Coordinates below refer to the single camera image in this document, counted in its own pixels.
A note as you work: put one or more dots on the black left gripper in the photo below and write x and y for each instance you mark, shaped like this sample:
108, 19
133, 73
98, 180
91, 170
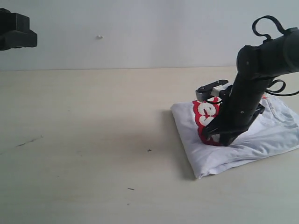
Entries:
15, 31

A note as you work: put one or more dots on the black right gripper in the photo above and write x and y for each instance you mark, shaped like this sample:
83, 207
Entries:
237, 113

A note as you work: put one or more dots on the white t-shirt red Chinese patch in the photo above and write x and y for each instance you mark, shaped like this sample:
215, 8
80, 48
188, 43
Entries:
274, 132

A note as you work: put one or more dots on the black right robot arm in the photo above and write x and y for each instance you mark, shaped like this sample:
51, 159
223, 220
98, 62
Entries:
257, 67

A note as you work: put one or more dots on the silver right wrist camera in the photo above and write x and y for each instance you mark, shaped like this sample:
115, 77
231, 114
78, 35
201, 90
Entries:
213, 89

